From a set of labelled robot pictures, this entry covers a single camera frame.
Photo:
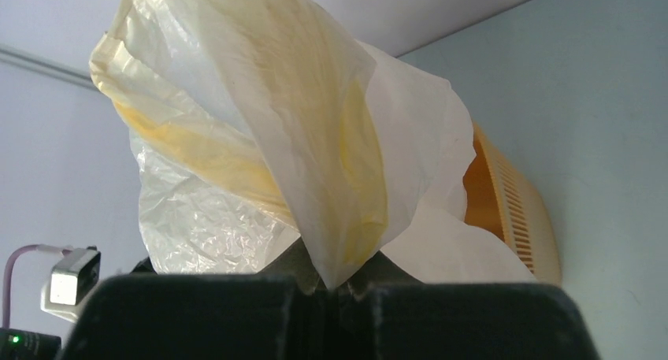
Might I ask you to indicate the left aluminium corner post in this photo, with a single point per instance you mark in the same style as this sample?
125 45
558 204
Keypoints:
43 66

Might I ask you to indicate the translucent white yellow trash bag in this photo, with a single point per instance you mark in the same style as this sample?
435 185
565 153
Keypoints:
276 103

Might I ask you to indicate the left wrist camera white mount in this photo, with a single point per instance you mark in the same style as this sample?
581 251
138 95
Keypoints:
71 282

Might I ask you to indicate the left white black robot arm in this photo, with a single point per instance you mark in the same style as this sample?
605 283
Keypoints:
24 345

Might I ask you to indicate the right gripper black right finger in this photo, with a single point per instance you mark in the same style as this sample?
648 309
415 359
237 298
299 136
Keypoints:
385 313

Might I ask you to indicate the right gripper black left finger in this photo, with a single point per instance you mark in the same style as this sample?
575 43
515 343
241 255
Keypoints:
278 313

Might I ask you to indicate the orange plastic trash bin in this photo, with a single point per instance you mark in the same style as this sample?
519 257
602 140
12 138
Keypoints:
502 200

